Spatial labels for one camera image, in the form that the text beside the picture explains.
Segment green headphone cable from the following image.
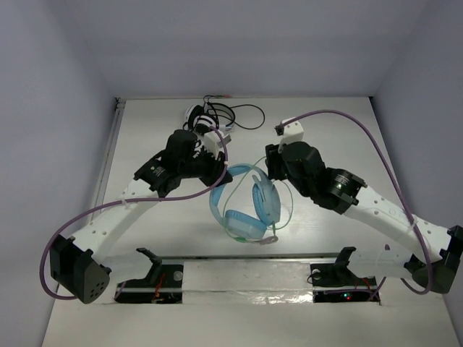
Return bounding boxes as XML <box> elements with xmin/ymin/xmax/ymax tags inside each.
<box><xmin>221</xmin><ymin>155</ymin><xmax>294</xmax><ymax>244</ymax></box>

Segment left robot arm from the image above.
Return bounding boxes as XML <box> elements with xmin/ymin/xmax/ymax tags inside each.
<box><xmin>39</xmin><ymin>129</ymin><xmax>232</xmax><ymax>304</ymax></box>

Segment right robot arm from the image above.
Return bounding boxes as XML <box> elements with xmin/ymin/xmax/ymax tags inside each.
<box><xmin>266</xmin><ymin>142</ymin><xmax>462</xmax><ymax>294</ymax></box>

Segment black white headphones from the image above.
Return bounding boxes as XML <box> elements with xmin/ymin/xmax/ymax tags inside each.
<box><xmin>182</xmin><ymin>102</ymin><xmax>236</xmax><ymax>136</ymax></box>

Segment silver taped base cover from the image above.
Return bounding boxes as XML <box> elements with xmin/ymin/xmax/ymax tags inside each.
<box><xmin>182</xmin><ymin>260</ymin><xmax>313</xmax><ymax>305</ymax></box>

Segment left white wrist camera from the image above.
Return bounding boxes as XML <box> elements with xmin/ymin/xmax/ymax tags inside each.
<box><xmin>202</xmin><ymin>129</ymin><xmax>232</xmax><ymax>157</ymax></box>

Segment black headphone cable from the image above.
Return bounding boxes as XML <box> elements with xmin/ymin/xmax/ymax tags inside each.
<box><xmin>202</xmin><ymin>94</ymin><xmax>266</xmax><ymax>132</ymax></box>

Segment metal rail left edge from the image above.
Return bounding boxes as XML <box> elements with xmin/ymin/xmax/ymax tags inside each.
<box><xmin>75</xmin><ymin>97</ymin><xmax>127</xmax><ymax>260</ymax></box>

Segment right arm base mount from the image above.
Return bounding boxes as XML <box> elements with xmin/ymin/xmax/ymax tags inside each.
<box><xmin>307</xmin><ymin>247</ymin><xmax>381</xmax><ymax>304</ymax></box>

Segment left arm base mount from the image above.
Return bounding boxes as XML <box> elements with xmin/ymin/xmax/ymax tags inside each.
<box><xmin>114</xmin><ymin>248</ymin><xmax>184</xmax><ymax>304</ymax></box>

